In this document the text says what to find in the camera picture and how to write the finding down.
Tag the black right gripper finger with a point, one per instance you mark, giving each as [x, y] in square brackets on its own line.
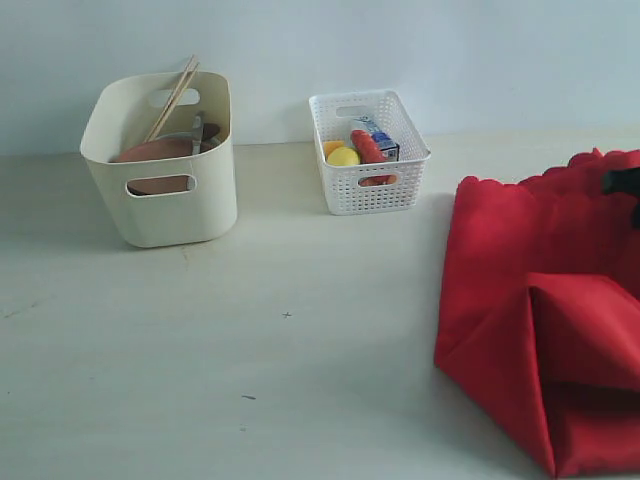
[625, 181]

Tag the red scalloped cloth mat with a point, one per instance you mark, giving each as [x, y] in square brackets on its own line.
[539, 313]

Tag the blue white milk carton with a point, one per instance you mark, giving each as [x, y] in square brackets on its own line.
[387, 145]

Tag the yellow lemon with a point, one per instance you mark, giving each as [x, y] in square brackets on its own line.
[343, 157]

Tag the orange cheese block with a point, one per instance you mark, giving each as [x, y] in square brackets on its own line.
[330, 146]

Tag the brown wooden spoon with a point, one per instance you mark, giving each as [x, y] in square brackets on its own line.
[210, 133]

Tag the silver table knife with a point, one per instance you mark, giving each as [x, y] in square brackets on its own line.
[197, 133]

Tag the wooden chopstick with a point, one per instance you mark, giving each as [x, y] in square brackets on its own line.
[177, 98]
[187, 69]

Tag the brown wooden plate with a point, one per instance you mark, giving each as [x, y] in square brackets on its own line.
[165, 148]

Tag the orange fried food piece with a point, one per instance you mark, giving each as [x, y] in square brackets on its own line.
[378, 180]

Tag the white perforated plastic basket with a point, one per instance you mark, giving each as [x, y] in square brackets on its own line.
[331, 116]

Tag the cream plastic bin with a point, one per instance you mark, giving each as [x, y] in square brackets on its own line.
[121, 118]

